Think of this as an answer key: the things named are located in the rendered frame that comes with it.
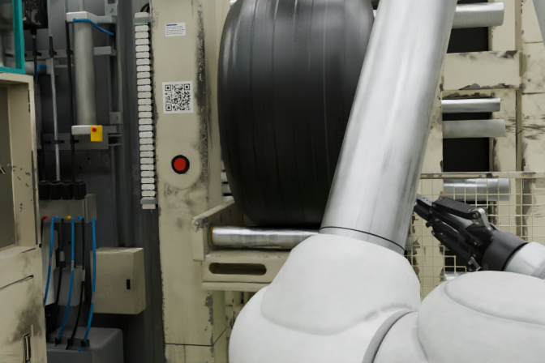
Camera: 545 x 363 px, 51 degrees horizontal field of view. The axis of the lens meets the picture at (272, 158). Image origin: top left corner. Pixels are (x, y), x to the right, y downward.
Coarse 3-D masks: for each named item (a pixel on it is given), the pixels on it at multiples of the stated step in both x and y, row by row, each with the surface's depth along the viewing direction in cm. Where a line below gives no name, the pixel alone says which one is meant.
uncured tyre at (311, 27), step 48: (240, 0) 121; (288, 0) 116; (336, 0) 114; (240, 48) 112; (288, 48) 110; (336, 48) 108; (240, 96) 111; (288, 96) 109; (336, 96) 107; (240, 144) 113; (288, 144) 110; (336, 144) 109; (240, 192) 120; (288, 192) 116
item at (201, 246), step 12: (228, 204) 146; (204, 216) 127; (216, 216) 134; (228, 216) 144; (240, 216) 154; (192, 228) 125; (204, 228) 126; (192, 240) 125; (204, 240) 126; (192, 252) 125; (204, 252) 125
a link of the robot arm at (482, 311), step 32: (448, 288) 49; (480, 288) 47; (512, 288) 47; (544, 288) 48; (416, 320) 52; (448, 320) 46; (480, 320) 44; (512, 320) 43; (544, 320) 43; (384, 352) 51; (416, 352) 48; (448, 352) 45; (480, 352) 43; (512, 352) 42; (544, 352) 42
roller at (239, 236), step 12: (216, 228) 128; (228, 228) 128; (240, 228) 127; (252, 228) 127; (264, 228) 126; (276, 228) 126; (288, 228) 125; (300, 228) 125; (312, 228) 124; (216, 240) 128; (228, 240) 127; (240, 240) 127; (252, 240) 126; (264, 240) 125; (276, 240) 125; (288, 240) 124; (300, 240) 124
